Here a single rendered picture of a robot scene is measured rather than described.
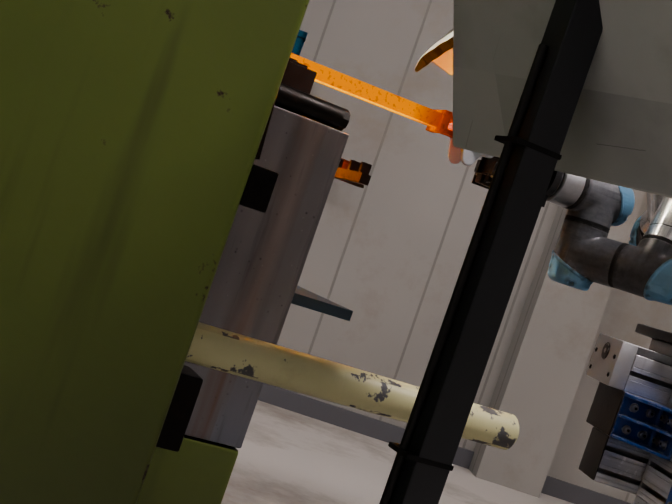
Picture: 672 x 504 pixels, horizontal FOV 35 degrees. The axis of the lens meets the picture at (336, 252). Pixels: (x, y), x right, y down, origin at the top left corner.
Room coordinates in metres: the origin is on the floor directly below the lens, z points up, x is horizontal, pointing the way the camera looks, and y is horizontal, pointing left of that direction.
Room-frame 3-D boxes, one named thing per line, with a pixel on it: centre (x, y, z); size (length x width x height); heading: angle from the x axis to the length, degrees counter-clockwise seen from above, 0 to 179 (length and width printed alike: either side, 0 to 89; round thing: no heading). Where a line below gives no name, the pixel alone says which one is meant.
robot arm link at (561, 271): (1.77, -0.39, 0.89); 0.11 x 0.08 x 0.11; 57
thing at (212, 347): (1.25, -0.08, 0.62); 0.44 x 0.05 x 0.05; 113
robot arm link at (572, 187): (1.75, -0.31, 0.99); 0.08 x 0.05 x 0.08; 23
